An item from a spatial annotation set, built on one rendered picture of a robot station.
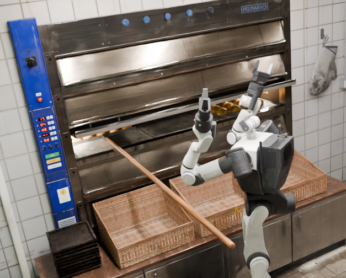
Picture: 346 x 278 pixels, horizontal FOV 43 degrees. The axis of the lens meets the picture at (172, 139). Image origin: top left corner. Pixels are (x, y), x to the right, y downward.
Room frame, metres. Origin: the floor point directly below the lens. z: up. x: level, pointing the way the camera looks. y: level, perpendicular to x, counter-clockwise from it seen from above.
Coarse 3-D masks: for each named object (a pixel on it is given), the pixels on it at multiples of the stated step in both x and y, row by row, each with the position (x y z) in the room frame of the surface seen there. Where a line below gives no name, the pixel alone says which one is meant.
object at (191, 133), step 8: (280, 104) 3.54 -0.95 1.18; (264, 112) 3.41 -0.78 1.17; (272, 112) 3.44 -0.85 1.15; (224, 120) 3.29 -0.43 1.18; (232, 120) 3.28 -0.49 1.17; (192, 128) 3.19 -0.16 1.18; (216, 128) 3.22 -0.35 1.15; (160, 136) 3.09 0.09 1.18; (168, 136) 3.06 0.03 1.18; (176, 136) 3.08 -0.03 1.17; (184, 136) 3.11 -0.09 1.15; (136, 144) 2.98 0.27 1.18; (144, 144) 2.98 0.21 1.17; (152, 144) 3.00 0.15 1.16; (104, 152) 2.89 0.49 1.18; (112, 152) 2.88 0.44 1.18; (128, 152) 2.92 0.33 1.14; (80, 160) 2.79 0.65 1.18; (88, 160) 2.81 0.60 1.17; (96, 160) 2.83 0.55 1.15
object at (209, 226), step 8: (112, 144) 2.98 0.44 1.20; (120, 152) 2.81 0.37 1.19; (144, 168) 2.46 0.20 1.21; (152, 176) 2.33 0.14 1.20; (160, 184) 2.22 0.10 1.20; (168, 192) 2.11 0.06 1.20; (176, 200) 2.02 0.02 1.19; (184, 208) 1.94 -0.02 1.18; (192, 208) 1.90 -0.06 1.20; (200, 216) 1.82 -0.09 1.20; (208, 224) 1.74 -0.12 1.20; (216, 232) 1.67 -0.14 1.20; (224, 240) 1.61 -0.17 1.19; (232, 248) 1.57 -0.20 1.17
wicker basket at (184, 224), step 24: (144, 192) 2.91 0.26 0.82; (96, 216) 2.71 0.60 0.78; (120, 216) 2.79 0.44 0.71; (144, 216) 2.85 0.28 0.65; (168, 216) 2.91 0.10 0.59; (120, 240) 2.66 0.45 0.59; (144, 240) 2.41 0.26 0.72; (168, 240) 2.59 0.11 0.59; (192, 240) 2.55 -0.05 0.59; (120, 264) 2.33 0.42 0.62
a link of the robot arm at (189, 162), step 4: (188, 152) 2.13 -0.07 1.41; (192, 152) 2.11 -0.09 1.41; (188, 156) 2.12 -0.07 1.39; (192, 156) 2.11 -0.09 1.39; (196, 156) 2.11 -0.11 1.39; (184, 160) 2.14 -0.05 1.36; (188, 160) 2.12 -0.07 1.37; (192, 160) 2.11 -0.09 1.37; (196, 160) 2.13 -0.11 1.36; (184, 164) 2.13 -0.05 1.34; (188, 164) 2.12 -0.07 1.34; (192, 164) 2.12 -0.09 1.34; (196, 164) 2.20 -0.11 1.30; (184, 168) 2.13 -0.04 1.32; (188, 168) 2.13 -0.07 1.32; (192, 168) 2.14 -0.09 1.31; (192, 172) 2.12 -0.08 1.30
